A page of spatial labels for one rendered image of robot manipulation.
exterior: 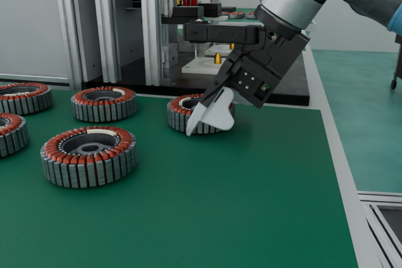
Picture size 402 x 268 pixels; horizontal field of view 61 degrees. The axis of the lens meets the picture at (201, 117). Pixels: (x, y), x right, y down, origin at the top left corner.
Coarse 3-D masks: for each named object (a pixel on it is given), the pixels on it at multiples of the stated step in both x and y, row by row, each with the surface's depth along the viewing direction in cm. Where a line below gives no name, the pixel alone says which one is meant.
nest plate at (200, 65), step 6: (192, 60) 91; (198, 60) 91; (204, 60) 91; (210, 60) 91; (222, 60) 91; (186, 66) 84; (192, 66) 84; (198, 66) 84; (204, 66) 84; (210, 66) 84; (216, 66) 84; (186, 72) 83; (192, 72) 82; (198, 72) 82; (204, 72) 82; (210, 72) 81; (216, 72) 81
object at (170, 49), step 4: (168, 44) 90; (172, 44) 90; (176, 44) 92; (164, 48) 86; (168, 48) 86; (172, 48) 89; (176, 48) 92; (168, 52) 86; (172, 52) 89; (176, 52) 92; (168, 56) 86; (172, 56) 89; (176, 56) 93; (168, 60) 87; (172, 60) 90; (176, 60) 93; (164, 64) 87; (168, 64) 87; (172, 64) 90
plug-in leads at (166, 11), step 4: (160, 0) 87; (164, 0) 82; (172, 0) 87; (160, 4) 87; (164, 4) 83; (172, 4) 87; (164, 8) 83; (168, 8) 85; (172, 8) 87; (164, 12) 84; (168, 12) 86; (172, 12) 88; (164, 16) 84; (168, 16) 84
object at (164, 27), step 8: (176, 8) 82; (184, 8) 82; (192, 8) 81; (200, 8) 84; (176, 16) 83; (184, 16) 82; (192, 16) 82; (200, 16) 85; (176, 24) 83; (168, 40) 91
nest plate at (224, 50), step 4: (216, 44) 118; (212, 48) 109; (216, 48) 109; (220, 48) 109; (224, 48) 109; (228, 48) 109; (208, 52) 104; (212, 52) 104; (216, 52) 104; (220, 52) 103; (224, 52) 103; (228, 52) 103
